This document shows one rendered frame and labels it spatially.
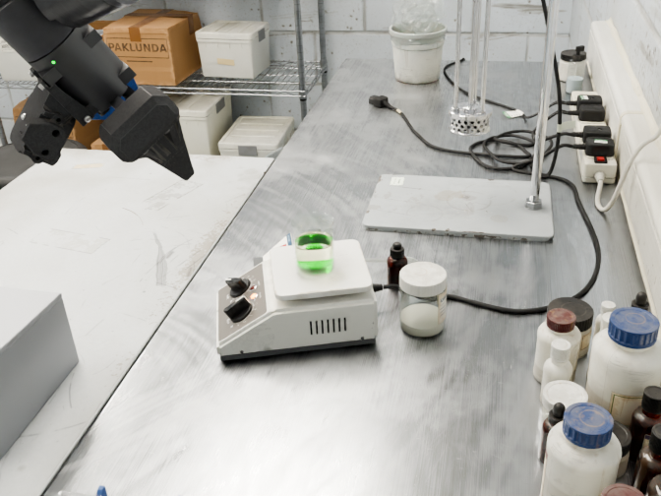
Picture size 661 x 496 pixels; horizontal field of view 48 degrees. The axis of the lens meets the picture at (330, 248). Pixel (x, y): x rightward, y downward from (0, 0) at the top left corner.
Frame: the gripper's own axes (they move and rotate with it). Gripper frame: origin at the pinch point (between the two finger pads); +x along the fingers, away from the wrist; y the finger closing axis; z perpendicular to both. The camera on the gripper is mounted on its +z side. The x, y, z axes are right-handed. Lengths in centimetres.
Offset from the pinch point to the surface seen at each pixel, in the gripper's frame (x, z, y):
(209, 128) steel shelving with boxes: 122, -25, -217
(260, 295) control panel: 29.6, 3.9, -8.0
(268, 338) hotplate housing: 31.2, 6.8, -3.2
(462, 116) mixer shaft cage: 43, -37, -19
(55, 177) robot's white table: 30, 17, -77
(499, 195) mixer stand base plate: 61, -36, -20
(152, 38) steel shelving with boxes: 82, -33, -227
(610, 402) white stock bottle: 42, -14, 28
